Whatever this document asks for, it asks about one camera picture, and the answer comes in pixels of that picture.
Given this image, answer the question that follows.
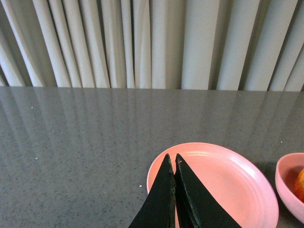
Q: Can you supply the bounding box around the white curtain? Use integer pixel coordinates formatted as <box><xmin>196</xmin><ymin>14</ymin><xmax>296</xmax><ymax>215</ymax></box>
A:
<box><xmin>0</xmin><ymin>0</ymin><xmax>304</xmax><ymax>91</ymax></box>

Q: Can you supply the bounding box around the pink plate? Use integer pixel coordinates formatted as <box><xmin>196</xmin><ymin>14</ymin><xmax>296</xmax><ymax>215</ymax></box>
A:
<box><xmin>147</xmin><ymin>142</ymin><xmax>279</xmax><ymax>228</ymax></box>

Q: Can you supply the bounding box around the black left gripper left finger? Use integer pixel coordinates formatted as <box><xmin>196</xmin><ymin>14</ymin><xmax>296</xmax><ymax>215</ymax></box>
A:
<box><xmin>129</xmin><ymin>154</ymin><xmax>176</xmax><ymax>228</ymax></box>

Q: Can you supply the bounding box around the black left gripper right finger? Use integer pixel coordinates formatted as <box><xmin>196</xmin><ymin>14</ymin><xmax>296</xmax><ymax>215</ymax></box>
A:
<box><xmin>174</xmin><ymin>154</ymin><xmax>240</xmax><ymax>228</ymax></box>

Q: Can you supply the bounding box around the red yellow apple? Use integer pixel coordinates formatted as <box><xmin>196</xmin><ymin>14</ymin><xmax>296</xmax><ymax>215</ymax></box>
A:
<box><xmin>294</xmin><ymin>169</ymin><xmax>304</xmax><ymax>202</ymax></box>

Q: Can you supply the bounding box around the pink bowl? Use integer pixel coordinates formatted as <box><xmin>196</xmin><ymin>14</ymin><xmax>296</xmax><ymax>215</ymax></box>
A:
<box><xmin>275</xmin><ymin>152</ymin><xmax>304</xmax><ymax>222</ymax></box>

